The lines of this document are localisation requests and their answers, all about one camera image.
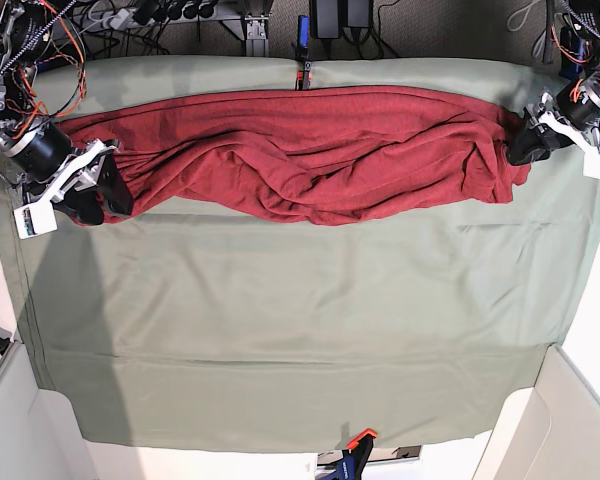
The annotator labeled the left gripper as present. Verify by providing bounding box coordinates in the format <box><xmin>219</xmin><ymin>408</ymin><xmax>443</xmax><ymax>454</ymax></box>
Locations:
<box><xmin>506</xmin><ymin>91</ymin><xmax>600</xmax><ymax>166</ymax></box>

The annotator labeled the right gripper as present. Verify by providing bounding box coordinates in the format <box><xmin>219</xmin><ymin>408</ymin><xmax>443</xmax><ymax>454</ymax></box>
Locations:
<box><xmin>22</xmin><ymin>139</ymin><xmax>134</xmax><ymax>226</ymax></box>

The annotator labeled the red long-sleeve T-shirt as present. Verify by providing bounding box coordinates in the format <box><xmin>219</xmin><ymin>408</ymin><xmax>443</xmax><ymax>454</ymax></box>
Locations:
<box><xmin>60</xmin><ymin>86</ymin><xmax>529</xmax><ymax>226</ymax></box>

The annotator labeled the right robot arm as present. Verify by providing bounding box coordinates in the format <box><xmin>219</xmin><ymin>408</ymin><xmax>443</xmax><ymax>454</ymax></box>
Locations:
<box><xmin>0</xmin><ymin>1</ymin><xmax>134</xmax><ymax>239</ymax></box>

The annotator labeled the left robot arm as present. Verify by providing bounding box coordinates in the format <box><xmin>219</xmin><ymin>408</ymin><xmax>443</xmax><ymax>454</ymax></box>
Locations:
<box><xmin>507</xmin><ymin>1</ymin><xmax>600</xmax><ymax>179</ymax></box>

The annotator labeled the black power adapter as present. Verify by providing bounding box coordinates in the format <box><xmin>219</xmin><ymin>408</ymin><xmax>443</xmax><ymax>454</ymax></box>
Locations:
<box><xmin>310</xmin><ymin>0</ymin><xmax>341</xmax><ymax>40</ymax></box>
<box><xmin>345</xmin><ymin>0</ymin><xmax>373</xmax><ymax>28</ymax></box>

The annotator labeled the green table cloth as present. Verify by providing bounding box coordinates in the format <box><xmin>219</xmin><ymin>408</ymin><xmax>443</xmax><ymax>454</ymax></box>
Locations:
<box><xmin>0</xmin><ymin>53</ymin><xmax>600</xmax><ymax>455</ymax></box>

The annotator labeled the top centre blue clamp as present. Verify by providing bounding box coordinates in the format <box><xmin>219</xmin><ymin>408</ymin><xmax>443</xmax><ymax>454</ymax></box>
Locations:
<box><xmin>295</xmin><ymin>15</ymin><xmax>312</xmax><ymax>91</ymax></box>

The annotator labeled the white box right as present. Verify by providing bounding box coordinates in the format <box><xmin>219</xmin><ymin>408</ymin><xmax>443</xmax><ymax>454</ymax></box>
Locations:
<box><xmin>473</xmin><ymin>346</ymin><xmax>600</xmax><ymax>479</ymax></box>

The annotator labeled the bottom orange black clamp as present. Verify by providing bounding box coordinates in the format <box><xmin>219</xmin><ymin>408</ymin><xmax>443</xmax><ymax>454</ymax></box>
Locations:
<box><xmin>323</xmin><ymin>428</ymin><xmax>377</xmax><ymax>480</ymax></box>

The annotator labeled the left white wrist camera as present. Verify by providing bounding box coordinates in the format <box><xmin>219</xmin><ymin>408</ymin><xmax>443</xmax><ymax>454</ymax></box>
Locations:
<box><xmin>582</xmin><ymin>153</ymin><xmax>600</xmax><ymax>180</ymax></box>

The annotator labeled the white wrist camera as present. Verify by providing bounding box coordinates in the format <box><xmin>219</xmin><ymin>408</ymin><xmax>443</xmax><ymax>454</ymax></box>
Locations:
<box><xmin>13</xmin><ymin>201</ymin><xmax>57</xmax><ymax>240</ymax></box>
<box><xmin>582</xmin><ymin>153</ymin><xmax>600</xmax><ymax>180</ymax></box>

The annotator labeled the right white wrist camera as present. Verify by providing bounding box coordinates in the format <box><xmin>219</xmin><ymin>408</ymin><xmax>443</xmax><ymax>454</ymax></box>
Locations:
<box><xmin>13</xmin><ymin>201</ymin><xmax>57</xmax><ymax>240</ymax></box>

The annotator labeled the metal table leg bracket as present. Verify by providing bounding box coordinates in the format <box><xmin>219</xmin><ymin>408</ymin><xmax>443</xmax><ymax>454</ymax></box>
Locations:
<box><xmin>243</xmin><ymin>0</ymin><xmax>273</xmax><ymax>58</ymax></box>

